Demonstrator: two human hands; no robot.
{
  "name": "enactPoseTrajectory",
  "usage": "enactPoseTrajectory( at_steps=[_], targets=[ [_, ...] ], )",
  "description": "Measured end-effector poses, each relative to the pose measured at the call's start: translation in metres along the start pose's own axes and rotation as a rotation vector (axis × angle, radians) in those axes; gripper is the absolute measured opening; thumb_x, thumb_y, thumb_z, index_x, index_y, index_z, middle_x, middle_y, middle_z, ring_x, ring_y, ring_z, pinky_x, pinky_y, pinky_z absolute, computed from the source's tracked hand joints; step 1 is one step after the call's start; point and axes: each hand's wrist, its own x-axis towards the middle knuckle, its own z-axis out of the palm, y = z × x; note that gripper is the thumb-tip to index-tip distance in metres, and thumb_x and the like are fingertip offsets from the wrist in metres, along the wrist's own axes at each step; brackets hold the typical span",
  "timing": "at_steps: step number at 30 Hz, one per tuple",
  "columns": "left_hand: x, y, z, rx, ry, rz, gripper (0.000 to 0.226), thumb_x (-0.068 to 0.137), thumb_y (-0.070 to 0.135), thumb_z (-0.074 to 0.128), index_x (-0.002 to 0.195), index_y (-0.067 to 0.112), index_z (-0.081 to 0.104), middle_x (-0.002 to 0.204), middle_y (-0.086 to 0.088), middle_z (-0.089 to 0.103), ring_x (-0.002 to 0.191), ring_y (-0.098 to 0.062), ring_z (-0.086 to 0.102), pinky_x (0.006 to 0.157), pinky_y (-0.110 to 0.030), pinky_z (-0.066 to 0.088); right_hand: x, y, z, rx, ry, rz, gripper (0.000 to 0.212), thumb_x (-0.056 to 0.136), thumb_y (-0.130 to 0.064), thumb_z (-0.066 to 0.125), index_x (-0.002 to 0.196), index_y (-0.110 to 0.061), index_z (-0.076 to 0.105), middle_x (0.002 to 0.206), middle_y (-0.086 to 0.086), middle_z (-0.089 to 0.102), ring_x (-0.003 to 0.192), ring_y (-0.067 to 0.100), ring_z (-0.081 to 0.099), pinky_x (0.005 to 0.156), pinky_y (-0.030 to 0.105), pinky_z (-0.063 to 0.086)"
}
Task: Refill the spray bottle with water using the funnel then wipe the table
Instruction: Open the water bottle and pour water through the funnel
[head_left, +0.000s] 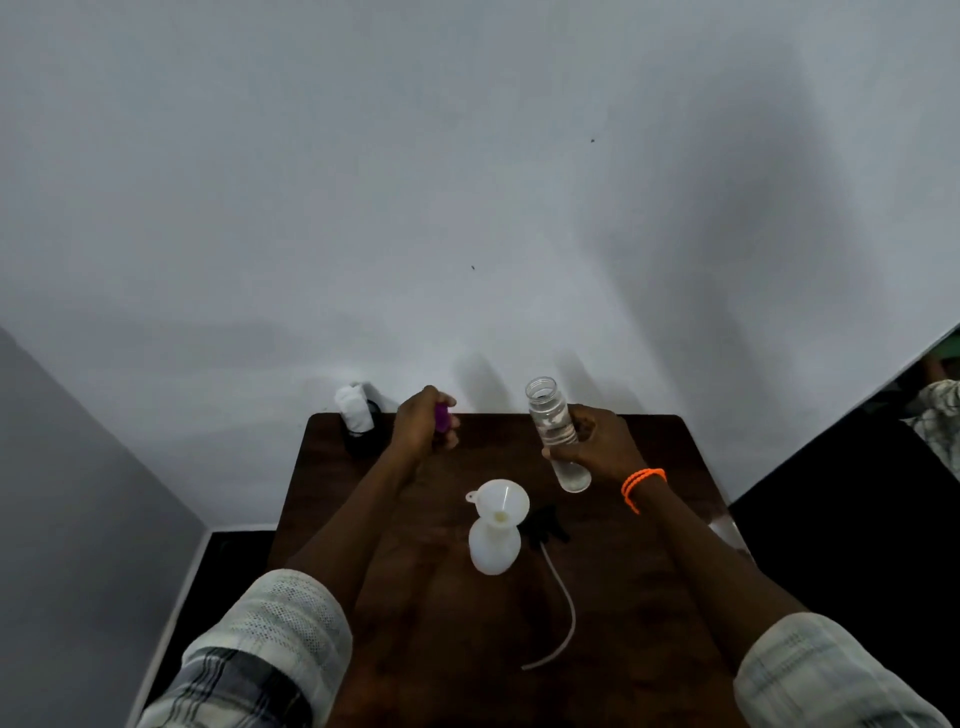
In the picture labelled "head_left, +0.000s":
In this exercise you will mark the person's left hand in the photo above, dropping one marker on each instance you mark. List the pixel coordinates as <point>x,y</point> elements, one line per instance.
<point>411,429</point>

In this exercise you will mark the person's right hand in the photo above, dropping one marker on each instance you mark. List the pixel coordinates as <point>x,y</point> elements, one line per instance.
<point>606,448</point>

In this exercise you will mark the person's left fingers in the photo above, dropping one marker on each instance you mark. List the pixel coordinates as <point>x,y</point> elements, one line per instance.
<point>442,397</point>

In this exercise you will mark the person's right thumb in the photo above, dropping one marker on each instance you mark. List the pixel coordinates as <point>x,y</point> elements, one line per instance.
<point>561,451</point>

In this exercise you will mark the purple bottle cap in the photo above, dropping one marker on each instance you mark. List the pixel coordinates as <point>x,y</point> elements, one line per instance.
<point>442,418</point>

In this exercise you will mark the clear plastic bottle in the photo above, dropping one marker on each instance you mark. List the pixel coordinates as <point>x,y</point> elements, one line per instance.
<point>553,420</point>

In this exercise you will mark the person's right forearm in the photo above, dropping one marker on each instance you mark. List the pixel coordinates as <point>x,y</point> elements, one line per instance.
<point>712,562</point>

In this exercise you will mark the person's left forearm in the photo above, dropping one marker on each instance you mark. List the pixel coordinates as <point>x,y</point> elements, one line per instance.
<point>352,525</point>

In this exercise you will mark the black spray pump with tube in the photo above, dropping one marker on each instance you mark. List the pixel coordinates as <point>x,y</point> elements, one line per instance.
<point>543,525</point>

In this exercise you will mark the white plastic funnel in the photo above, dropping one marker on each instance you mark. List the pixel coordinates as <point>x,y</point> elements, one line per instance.
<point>501,499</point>

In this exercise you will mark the black container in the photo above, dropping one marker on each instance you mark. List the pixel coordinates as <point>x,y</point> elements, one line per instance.
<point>367,442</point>

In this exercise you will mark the white crumpled cloth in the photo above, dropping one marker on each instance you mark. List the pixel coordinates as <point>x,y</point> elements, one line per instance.
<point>354,409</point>

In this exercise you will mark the white plastic bottle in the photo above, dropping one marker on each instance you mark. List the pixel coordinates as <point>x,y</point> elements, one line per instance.
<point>494,547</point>

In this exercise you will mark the plaid shirt sleeve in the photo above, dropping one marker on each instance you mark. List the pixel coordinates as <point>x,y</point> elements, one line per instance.
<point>825,675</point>
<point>255,652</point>

